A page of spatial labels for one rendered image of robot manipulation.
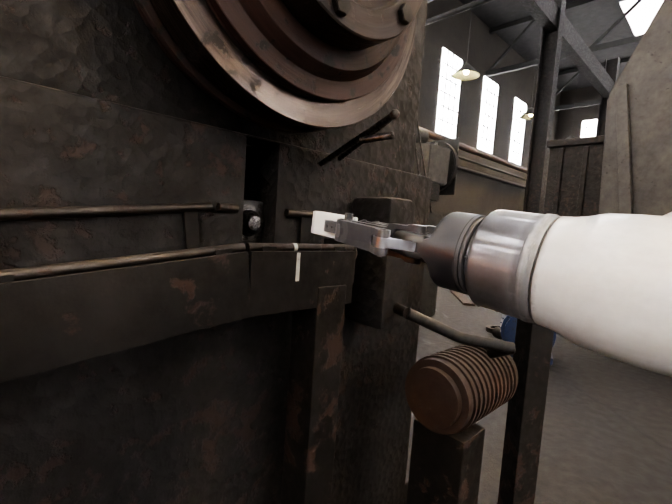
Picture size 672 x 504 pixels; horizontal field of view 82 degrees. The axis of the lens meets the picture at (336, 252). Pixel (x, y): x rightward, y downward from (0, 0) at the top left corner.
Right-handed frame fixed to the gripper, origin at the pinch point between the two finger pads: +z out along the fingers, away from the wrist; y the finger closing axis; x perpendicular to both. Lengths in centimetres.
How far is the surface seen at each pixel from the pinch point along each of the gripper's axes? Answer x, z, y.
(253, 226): -2.7, 17.4, -0.9
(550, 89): 280, 294, 849
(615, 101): 89, 38, 277
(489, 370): -22.8, -10.3, 32.1
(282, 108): 14.1, 7.9, -4.3
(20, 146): 4.6, 16.8, -29.9
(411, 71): 35, 25, 43
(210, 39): 19.0, 8.3, -14.4
